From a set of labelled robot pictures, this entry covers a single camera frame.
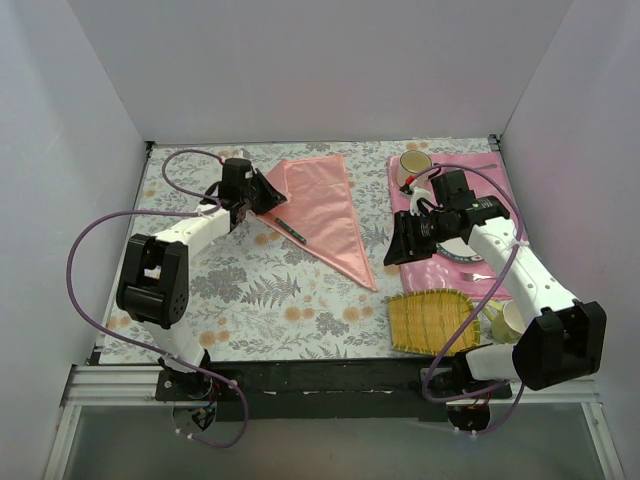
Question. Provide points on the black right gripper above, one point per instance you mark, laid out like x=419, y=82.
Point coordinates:
x=413, y=233

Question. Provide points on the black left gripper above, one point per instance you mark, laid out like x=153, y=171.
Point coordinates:
x=258, y=192

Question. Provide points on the green handled metal spoon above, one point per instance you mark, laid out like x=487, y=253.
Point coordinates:
x=291, y=231

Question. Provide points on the peach satin napkin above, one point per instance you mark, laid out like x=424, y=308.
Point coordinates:
x=320, y=207

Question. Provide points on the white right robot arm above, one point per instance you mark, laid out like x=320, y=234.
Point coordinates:
x=564, y=336

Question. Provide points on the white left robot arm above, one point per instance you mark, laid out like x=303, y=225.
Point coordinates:
x=153, y=287

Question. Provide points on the pink floral placemat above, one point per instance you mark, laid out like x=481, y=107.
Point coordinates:
x=439, y=272

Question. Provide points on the white plate green rim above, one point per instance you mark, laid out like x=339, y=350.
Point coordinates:
x=458, y=251

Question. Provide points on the silver fork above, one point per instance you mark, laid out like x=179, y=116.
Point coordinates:
x=475, y=277

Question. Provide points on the yellow bamboo tray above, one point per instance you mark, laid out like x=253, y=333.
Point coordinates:
x=423, y=322

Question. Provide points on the white mug black rim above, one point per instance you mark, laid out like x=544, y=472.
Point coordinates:
x=411, y=163

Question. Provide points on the floral patterned tablecloth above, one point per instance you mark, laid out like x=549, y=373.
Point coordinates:
x=254, y=294

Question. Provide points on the yellow green mug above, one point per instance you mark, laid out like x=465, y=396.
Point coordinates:
x=507, y=324

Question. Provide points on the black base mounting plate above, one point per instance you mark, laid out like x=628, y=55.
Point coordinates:
x=334, y=389

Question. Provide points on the aluminium frame rail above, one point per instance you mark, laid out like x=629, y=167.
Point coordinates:
x=130, y=385

